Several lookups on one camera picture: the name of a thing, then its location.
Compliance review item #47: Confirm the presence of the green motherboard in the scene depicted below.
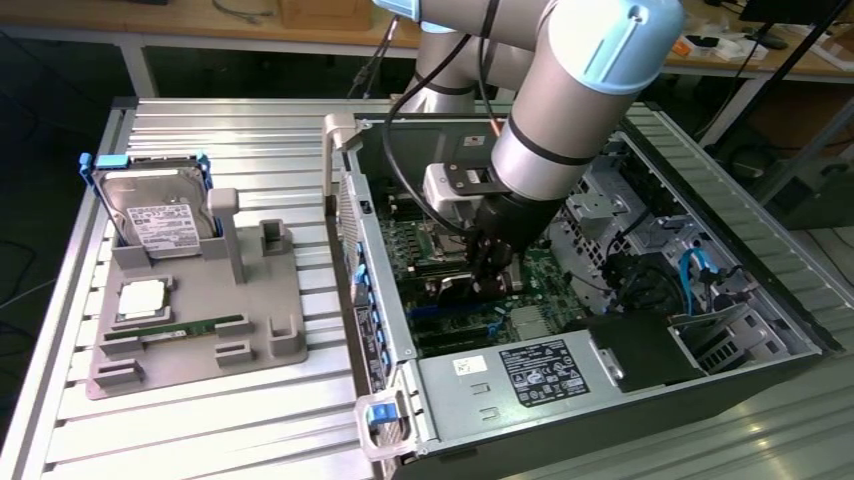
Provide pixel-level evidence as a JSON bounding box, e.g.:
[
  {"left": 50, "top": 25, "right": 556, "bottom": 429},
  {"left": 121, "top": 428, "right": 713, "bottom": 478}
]
[{"left": 377, "top": 189, "right": 592, "bottom": 354}]

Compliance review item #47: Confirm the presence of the black expansion slot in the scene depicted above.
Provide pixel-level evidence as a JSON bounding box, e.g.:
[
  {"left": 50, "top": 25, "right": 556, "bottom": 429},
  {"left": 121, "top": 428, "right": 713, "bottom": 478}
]
[{"left": 416, "top": 329, "right": 493, "bottom": 352}]

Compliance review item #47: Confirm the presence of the grey cable on desk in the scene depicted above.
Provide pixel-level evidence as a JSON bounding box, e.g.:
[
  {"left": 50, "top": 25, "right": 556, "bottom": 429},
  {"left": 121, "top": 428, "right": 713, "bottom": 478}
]
[{"left": 210, "top": 0, "right": 276, "bottom": 26}]

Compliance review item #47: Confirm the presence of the green RAM stick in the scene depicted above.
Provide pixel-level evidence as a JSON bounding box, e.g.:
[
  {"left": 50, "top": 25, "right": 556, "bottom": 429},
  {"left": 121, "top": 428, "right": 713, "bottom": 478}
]
[{"left": 105, "top": 313, "right": 242, "bottom": 344}]

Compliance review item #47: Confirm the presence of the dark grey floor box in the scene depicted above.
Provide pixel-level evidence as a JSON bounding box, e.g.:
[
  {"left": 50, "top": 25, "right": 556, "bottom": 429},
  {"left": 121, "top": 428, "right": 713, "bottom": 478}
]
[{"left": 759, "top": 159, "right": 854, "bottom": 231}]

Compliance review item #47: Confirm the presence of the black power wire bundle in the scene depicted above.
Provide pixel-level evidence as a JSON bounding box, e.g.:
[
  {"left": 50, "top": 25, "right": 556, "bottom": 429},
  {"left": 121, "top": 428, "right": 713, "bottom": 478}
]
[{"left": 603, "top": 252, "right": 683, "bottom": 316}]

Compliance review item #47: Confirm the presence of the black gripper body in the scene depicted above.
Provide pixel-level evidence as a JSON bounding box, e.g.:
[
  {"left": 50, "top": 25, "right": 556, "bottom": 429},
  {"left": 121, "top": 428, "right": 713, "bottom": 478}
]
[{"left": 471, "top": 191, "right": 567, "bottom": 252}]

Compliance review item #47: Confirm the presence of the hard disk in blue caddy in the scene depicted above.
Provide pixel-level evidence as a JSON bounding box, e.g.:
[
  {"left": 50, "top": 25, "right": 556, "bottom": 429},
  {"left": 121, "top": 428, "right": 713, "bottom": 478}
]
[{"left": 77, "top": 152, "right": 225, "bottom": 261}]

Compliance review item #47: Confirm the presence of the grey parts rack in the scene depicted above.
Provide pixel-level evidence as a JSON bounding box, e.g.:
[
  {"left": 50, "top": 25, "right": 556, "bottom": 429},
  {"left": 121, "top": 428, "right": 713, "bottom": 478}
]
[{"left": 85, "top": 187, "right": 309, "bottom": 401}]

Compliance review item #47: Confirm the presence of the cardboard box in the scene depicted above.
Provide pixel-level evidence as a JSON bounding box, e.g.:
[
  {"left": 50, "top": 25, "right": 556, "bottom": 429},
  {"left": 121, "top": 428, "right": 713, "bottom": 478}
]
[{"left": 276, "top": 0, "right": 372, "bottom": 31}]

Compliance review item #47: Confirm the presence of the black disk wire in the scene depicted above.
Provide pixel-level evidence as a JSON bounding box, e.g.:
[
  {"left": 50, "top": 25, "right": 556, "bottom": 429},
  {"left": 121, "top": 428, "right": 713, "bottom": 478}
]
[{"left": 699, "top": 264, "right": 755, "bottom": 314}]

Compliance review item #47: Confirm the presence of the black installed RAM stick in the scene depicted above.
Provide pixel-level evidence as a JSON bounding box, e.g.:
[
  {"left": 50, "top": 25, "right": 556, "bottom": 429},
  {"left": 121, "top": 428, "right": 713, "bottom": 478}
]
[{"left": 399, "top": 257, "right": 472, "bottom": 281}]

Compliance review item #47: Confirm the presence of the blue wire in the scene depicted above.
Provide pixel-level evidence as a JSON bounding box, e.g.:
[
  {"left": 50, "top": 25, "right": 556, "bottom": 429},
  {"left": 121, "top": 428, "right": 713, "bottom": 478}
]
[{"left": 676, "top": 247, "right": 715, "bottom": 317}]

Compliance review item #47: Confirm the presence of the black plastic shroud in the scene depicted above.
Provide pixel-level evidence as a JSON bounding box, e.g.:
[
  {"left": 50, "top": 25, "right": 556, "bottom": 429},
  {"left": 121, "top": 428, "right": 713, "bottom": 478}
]
[{"left": 585, "top": 312, "right": 705, "bottom": 389}]

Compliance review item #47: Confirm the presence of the black camera cable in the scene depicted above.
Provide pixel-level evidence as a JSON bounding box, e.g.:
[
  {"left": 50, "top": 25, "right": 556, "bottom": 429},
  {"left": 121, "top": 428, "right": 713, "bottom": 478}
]
[{"left": 381, "top": 0, "right": 503, "bottom": 236}]

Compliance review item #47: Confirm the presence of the wooden desk with white legs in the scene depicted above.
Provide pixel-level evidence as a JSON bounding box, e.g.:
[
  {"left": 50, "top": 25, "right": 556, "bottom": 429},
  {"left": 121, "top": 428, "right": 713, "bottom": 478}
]
[{"left": 0, "top": 0, "right": 421, "bottom": 97}]

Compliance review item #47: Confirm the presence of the metal drive cage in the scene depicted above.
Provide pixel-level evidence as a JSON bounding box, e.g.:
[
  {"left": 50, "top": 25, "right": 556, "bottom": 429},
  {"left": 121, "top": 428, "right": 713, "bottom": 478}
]
[{"left": 545, "top": 139, "right": 826, "bottom": 372}]

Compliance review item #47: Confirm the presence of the grey power supply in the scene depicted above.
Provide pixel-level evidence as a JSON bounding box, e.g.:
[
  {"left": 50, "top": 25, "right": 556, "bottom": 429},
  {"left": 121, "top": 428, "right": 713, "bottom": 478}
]
[{"left": 397, "top": 334, "right": 625, "bottom": 446}]

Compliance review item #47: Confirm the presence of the black hanging cable with connector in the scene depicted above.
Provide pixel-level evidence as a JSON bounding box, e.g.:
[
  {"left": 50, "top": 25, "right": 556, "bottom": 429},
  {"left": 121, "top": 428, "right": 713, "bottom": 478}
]
[{"left": 345, "top": 14, "right": 401, "bottom": 99}]

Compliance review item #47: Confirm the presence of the white and black item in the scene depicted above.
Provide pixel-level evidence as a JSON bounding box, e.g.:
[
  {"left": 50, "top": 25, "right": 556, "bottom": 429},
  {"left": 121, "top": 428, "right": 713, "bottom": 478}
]
[{"left": 683, "top": 33, "right": 762, "bottom": 62}]

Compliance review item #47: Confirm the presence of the wooden desk with grey legs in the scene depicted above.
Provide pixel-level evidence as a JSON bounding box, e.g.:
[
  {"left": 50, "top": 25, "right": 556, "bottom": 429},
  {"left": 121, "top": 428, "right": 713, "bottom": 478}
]
[{"left": 659, "top": 0, "right": 854, "bottom": 147}]

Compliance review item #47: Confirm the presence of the open black PC case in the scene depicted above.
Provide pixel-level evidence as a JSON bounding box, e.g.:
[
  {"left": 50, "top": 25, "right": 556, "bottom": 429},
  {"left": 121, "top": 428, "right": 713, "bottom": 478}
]
[{"left": 321, "top": 112, "right": 843, "bottom": 480}]

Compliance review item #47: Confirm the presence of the CPU socket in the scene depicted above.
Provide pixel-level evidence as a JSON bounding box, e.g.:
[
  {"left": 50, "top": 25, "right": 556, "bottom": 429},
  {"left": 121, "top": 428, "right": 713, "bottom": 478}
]
[{"left": 419, "top": 224, "right": 472, "bottom": 261}]

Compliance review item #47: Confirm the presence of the blue expansion slot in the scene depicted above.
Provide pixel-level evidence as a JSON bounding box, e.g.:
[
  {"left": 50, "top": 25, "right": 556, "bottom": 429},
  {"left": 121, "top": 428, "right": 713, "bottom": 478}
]
[{"left": 405, "top": 299, "right": 483, "bottom": 319}]

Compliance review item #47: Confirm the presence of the black monitor with stand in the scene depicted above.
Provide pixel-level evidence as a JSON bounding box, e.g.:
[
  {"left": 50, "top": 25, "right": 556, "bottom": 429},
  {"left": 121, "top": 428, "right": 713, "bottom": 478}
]
[{"left": 738, "top": 0, "right": 835, "bottom": 49}]

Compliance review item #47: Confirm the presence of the silver chipset heatsink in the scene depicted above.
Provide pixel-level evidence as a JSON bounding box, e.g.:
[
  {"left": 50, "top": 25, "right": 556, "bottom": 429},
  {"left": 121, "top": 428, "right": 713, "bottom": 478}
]
[{"left": 511, "top": 307, "right": 555, "bottom": 335}]

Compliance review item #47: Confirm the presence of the silver CPU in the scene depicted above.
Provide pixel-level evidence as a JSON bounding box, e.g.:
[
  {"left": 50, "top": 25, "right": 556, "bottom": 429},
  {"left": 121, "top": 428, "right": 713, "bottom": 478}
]
[{"left": 116, "top": 280, "right": 176, "bottom": 324}]

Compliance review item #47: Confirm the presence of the black slanted pole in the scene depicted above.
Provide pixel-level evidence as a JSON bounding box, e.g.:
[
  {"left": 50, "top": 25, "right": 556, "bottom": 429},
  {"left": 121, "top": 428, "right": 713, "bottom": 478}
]
[{"left": 692, "top": 0, "right": 843, "bottom": 146}]

